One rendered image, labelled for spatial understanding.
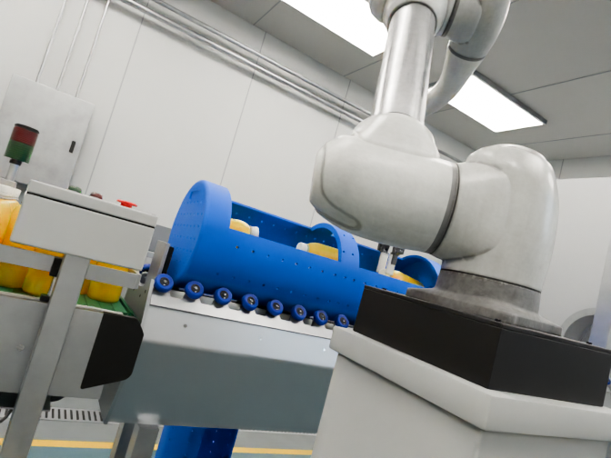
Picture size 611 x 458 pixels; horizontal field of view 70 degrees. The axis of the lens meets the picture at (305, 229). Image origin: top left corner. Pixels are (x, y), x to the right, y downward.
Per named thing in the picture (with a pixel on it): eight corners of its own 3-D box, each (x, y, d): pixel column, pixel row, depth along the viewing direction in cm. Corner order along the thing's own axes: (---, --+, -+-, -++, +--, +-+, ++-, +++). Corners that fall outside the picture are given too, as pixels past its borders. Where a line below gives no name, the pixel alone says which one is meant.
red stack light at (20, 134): (34, 146, 124) (38, 133, 124) (7, 137, 121) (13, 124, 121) (35, 148, 129) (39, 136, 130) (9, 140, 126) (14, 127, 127)
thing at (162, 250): (161, 294, 107) (175, 245, 108) (151, 293, 105) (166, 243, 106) (153, 288, 115) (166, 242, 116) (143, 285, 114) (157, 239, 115)
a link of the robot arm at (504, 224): (566, 297, 63) (597, 151, 64) (442, 264, 63) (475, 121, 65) (514, 290, 79) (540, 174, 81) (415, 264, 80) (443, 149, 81)
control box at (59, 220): (142, 272, 76) (159, 214, 77) (8, 241, 66) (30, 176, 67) (133, 264, 85) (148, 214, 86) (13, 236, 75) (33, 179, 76)
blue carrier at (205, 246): (442, 348, 143) (460, 263, 146) (183, 293, 99) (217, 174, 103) (384, 328, 167) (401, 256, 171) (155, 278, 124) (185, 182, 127)
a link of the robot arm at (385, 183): (457, 219, 61) (305, 181, 62) (419, 273, 75) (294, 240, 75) (469, -40, 103) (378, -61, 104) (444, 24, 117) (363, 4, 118)
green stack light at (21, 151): (28, 163, 123) (34, 146, 124) (2, 154, 120) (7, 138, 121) (29, 164, 129) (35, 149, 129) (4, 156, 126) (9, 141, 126)
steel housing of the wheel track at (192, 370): (604, 457, 200) (619, 383, 203) (106, 438, 93) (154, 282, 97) (544, 429, 225) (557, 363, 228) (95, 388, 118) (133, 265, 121)
